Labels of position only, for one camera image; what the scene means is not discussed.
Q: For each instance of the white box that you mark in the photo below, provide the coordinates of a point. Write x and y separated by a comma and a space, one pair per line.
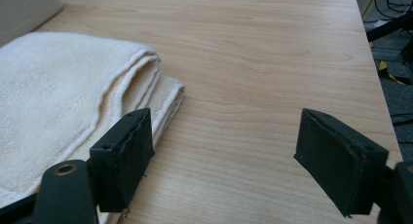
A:
22, 9

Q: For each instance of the cream towel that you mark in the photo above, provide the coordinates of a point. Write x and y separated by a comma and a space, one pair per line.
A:
55, 104

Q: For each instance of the black metal stand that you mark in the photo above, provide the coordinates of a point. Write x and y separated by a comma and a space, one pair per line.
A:
391, 27

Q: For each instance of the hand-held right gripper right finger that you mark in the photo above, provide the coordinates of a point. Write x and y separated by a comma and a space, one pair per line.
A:
337, 162

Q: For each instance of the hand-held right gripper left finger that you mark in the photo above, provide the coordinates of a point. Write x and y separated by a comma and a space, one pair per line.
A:
121, 165

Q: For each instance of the yellow and black tape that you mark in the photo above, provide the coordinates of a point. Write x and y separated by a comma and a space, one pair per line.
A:
389, 73

